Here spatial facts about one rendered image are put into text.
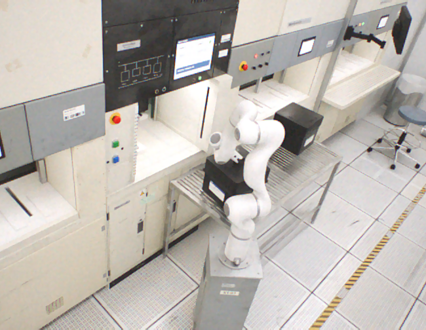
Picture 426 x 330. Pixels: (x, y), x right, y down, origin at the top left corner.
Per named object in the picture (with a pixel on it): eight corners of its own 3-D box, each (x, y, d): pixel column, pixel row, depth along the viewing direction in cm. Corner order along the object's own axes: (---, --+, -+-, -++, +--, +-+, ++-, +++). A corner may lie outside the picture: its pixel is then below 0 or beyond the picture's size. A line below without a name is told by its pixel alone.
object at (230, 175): (233, 198, 221) (237, 181, 214) (202, 169, 238) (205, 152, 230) (268, 181, 238) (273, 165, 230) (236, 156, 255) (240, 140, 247)
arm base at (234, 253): (254, 270, 202) (262, 247, 191) (218, 268, 199) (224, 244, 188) (250, 242, 217) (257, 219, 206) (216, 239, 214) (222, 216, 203)
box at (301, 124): (297, 156, 293) (307, 128, 278) (266, 139, 305) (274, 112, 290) (314, 143, 312) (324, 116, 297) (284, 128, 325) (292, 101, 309)
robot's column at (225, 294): (236, 351, 244) (263, 278, 199) (192, 349, 241) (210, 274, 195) (232, 311, 266) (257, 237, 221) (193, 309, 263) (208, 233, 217)
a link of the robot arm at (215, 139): (232, 154, 211) (232, 139, 215) (222, 145, 200) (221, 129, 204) (219, 158, 214) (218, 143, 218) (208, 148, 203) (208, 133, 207)
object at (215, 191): (200, 188, 247) (204, 167, 237) (232, 175, 263) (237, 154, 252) (229, 215, 231) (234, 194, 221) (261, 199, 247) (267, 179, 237)
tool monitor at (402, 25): (394, 67, 297) (415, 19, 275) (333, 43, 322) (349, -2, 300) (411, 57, 323) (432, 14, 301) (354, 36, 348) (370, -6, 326)
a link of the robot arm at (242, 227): (257, 238, 195) (268, 203, 180) (223, 244, 188) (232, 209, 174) (247, 220, 203) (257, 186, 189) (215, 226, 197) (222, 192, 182)
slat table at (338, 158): (219, 310, 265) (240, 235, 220) (161, 256, 294) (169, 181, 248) (314, 222, 349) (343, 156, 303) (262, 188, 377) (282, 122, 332)
